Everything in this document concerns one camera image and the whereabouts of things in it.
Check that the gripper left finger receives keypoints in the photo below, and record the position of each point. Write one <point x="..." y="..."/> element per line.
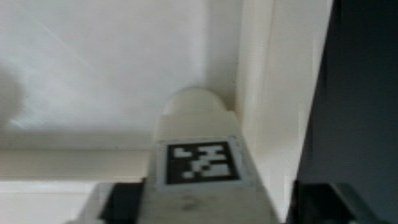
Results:
<point x="88" y="215"/>

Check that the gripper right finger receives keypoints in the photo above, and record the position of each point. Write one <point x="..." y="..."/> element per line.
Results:
<point x="359" y="210"/>

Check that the white table leg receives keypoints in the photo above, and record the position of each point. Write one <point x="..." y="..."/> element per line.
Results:
<point x="202" y="187"/>

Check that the white square tabletop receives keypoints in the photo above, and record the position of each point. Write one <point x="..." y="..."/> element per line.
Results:
<point x="99" y="56"/>

